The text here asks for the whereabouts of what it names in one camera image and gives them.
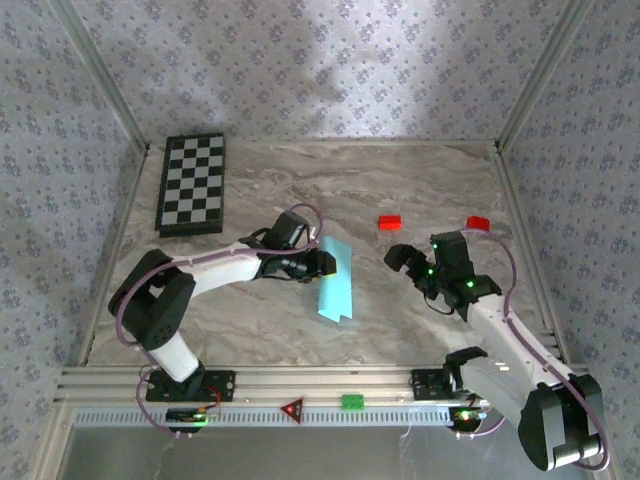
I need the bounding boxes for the light blue cloth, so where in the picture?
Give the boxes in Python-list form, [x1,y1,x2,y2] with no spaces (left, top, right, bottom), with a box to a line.
[316,234,355,324]

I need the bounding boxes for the small circuit board red green lights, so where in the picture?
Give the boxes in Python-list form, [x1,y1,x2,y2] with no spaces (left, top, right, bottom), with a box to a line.
[448,407,489,431]

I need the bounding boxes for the black and grey chessboard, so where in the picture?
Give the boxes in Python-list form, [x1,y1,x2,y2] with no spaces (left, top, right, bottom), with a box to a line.
[153,132,227,239]

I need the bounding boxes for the red and black triangle marker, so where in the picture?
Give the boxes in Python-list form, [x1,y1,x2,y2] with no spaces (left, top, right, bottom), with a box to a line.
[279,397,306,427]

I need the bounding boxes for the small circuit board green light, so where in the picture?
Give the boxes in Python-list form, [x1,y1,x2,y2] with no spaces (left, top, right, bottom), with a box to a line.
[166,407,221,426]

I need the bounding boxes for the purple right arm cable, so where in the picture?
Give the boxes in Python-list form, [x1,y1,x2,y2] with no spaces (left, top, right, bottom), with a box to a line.
[452,227,612,471]

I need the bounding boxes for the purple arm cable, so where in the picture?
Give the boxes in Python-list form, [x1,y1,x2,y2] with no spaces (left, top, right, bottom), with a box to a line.
[452,227,612,471]
[115,202,324,440]

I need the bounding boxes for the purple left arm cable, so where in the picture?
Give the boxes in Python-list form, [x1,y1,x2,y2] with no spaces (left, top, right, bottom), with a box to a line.
[115,202,324,440]

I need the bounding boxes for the aluminium side rail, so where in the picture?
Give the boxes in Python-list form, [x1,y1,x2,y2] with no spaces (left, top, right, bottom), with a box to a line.
[77,149,151,366]
[492,149,571,364]

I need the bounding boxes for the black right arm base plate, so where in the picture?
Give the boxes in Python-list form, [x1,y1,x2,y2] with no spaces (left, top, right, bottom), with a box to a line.
[410,368,466,401]

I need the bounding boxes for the aluminium front frame rail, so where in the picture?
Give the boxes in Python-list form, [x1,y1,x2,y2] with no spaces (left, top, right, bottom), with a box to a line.
[53,364,591,405]

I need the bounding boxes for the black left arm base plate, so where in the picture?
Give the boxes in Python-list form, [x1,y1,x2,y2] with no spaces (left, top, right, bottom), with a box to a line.
[144,369,236,404]

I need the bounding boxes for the grey slotted cable duct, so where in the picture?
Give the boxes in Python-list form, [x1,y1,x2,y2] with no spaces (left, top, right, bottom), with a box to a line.
[73,405,494,428]

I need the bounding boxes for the aluminium corner post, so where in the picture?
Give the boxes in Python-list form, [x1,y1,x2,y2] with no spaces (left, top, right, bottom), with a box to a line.
[49,0,151,154]
[494,0,596,154]

